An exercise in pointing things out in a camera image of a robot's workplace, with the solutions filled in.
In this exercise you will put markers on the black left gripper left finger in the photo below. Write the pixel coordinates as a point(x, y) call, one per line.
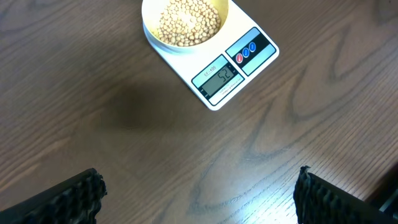
point(75, 200)

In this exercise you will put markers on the white digital kitchen scale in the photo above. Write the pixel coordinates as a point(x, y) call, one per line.
point(240, 51)

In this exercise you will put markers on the pale yellow plastic bowl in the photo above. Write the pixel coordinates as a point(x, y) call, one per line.
point(151, 13)

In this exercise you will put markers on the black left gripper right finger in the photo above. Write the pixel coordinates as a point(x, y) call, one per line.
point(320, 202)

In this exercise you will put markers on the soybeans in bowl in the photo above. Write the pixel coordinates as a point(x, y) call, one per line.
point(184, 23)

